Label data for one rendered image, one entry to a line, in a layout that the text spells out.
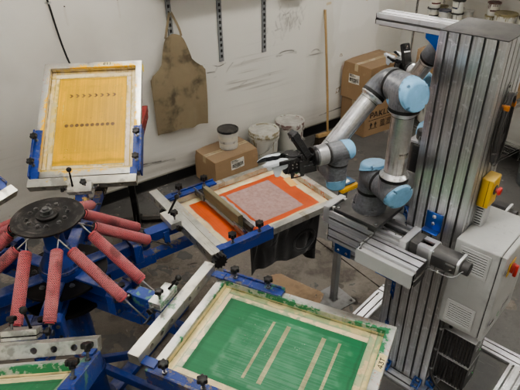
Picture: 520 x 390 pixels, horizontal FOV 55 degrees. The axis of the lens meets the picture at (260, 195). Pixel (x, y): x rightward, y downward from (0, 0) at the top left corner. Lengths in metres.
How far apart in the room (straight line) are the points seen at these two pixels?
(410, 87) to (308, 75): 3.70
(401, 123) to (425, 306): 1.03
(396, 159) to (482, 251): 0.53
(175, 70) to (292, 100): 1.48
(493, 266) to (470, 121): 0.60
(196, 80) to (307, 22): 1.35
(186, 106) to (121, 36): 0.84
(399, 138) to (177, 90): 2.96
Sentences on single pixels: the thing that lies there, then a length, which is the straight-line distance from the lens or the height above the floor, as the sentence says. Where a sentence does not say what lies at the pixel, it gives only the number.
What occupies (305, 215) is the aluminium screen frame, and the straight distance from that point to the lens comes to 2.67.
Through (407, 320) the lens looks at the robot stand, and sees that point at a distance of 2.71.
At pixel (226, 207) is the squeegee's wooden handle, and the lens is 2.62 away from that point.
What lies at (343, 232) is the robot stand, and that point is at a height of 1.11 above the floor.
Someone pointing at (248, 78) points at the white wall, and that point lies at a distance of 5.03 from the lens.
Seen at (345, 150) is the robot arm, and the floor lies 1.67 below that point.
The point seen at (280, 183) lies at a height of 0.96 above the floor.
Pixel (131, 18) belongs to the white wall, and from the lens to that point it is 4.34.
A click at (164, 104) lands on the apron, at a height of 0.82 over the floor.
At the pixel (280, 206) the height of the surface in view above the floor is 0.96.
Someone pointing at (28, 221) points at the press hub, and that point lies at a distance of 2.30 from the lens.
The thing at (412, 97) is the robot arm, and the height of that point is 1.85.
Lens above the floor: 2.51
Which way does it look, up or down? 32 degrees down
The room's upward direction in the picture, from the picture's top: 1 degrees counter-clockwise
